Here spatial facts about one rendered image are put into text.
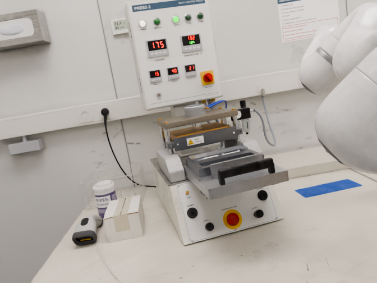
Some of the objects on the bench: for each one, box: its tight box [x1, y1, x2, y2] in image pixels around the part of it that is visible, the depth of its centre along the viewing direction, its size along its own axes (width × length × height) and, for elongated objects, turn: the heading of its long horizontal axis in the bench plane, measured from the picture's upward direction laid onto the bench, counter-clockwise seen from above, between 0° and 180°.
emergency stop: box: [227, 213, 240, 226], centre depth 110 cm, size 2×4×4 cm, turn 147°
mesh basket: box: [79, 163, 147, 211], centre depth 165 cm, size 22×26×13 cm
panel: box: [176, 181, 279, 244], centre depth 111 cm, size 2×30×19 cm, turn 147°
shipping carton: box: [104, 195, 145, 243], centre depth 126 cm, size 19×13×9 cm
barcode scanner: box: [72, 214, 103, 245], centre depth 126 cm, size 20×8×8 cm, turn 46°
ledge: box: [264, 146, 351, 179], centre depth 166 cm, size 30×84×4 cm, turn 136°
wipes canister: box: [93, 180, 117, 221], centre depth 141 cm, size 9×9×15 cm
